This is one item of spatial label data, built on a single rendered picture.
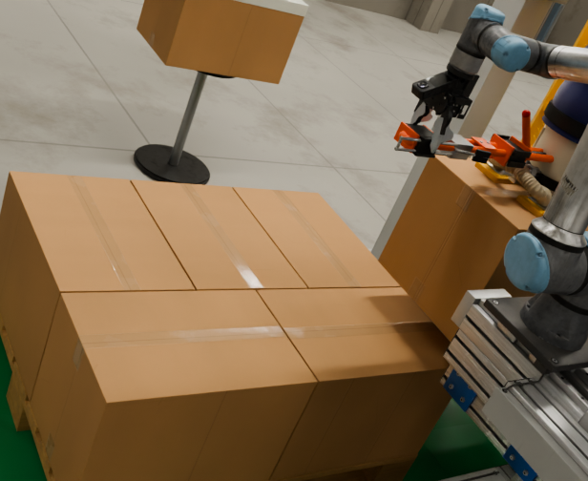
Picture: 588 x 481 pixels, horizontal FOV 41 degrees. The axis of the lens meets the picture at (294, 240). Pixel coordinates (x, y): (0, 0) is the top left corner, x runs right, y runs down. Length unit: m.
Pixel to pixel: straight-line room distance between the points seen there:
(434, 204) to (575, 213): 0.83
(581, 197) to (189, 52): 2.34
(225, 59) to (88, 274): 1.73
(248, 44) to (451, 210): 1.68
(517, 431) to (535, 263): 0.35
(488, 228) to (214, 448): 0.95
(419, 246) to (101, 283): 0.94
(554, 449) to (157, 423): 0.91
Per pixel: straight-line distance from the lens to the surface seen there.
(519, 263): 1.66
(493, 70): 3.59
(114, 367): 1.96
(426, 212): 2.42
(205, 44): 3.65
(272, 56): 3.82
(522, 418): 1.71
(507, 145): 2.26
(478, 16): 1.95
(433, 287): 2.39
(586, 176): 1.62
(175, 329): 2.13
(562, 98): 2.40
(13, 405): 2.54
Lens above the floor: 1.82
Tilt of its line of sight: 28 degrees down
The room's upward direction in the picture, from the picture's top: 23 degrees clockwise
